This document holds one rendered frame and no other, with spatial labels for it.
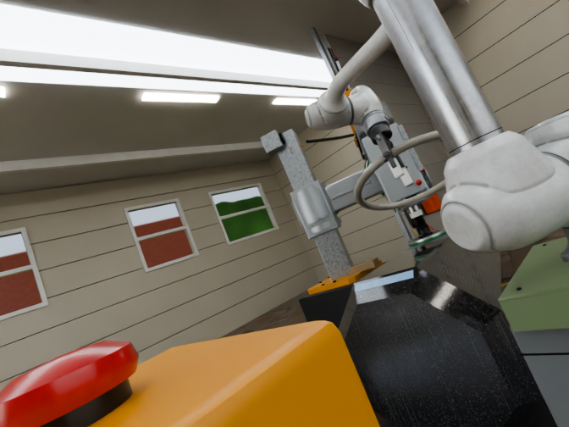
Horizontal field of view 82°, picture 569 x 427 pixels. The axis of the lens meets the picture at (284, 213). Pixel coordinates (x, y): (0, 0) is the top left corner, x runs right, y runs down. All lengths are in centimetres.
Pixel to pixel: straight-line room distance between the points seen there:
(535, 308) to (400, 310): 86
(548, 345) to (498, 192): 32
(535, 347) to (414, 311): 76
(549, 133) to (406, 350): 110
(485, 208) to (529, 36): 629
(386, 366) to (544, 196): 121
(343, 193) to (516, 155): 200
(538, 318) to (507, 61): 628
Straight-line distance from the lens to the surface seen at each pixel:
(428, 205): 526
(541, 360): 85
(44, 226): 737
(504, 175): 68
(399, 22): 79
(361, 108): 127
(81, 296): 711
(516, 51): 689
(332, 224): 258
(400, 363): 170
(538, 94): 676
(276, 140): 269
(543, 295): 75
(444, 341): 155
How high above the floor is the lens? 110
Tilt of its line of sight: 7 degrees up
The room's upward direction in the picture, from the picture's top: 23 degrees counter-clockwise
